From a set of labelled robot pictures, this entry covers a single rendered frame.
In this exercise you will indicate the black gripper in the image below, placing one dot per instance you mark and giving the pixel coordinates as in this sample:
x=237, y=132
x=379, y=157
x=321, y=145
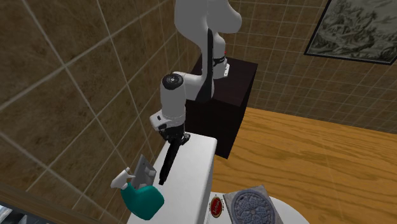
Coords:
x=172, y=134

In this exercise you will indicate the grey ornate patterned book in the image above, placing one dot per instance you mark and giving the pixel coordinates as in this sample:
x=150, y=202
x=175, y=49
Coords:
x=252, y=207

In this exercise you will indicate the teal spray bottle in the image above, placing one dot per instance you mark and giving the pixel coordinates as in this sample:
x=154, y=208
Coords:
x=143, y=201

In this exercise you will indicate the red oval tin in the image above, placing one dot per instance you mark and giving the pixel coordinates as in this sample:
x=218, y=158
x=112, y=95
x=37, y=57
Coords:
x=216, y=206

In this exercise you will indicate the black-framed grey wall picture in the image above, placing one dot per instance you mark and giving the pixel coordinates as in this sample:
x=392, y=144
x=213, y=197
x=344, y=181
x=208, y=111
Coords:
x=356, y=28

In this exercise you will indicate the dark robot stand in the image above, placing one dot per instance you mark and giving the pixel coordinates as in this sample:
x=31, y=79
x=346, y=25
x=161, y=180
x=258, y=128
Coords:
x=224, y=124

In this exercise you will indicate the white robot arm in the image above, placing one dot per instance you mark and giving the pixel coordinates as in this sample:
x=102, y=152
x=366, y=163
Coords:
x=173, y=102

